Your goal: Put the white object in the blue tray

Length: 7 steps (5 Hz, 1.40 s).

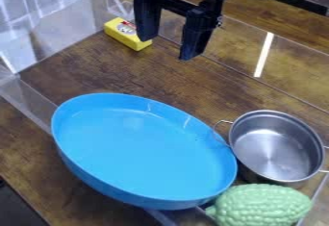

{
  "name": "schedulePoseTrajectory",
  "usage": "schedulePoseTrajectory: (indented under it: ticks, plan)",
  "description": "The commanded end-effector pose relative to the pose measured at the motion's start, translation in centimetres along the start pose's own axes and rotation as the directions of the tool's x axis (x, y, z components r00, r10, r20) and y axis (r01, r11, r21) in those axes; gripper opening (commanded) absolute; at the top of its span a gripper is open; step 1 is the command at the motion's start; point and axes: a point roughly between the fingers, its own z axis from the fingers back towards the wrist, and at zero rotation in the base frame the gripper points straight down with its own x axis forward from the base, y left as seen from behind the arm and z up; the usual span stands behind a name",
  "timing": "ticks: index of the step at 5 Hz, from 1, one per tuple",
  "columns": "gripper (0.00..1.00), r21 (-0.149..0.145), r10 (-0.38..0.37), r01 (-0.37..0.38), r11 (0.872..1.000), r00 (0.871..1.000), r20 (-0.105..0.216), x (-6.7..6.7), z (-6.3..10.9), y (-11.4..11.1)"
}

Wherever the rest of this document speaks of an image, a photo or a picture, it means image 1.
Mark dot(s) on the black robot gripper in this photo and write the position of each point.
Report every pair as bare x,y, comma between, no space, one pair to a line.
202,19

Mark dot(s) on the blue plastic tray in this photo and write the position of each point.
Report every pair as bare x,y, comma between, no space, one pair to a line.
141,151

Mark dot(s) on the pale green bumpy toy gourd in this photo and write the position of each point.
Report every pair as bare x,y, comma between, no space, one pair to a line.
260,205

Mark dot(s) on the yellow rectangular block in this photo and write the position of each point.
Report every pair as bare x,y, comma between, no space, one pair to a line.
122,30

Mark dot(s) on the stainless steel pot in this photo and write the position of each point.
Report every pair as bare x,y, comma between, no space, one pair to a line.
279,149

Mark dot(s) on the clear acrylic enclosure wall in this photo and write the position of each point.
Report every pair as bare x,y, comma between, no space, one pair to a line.
266,62

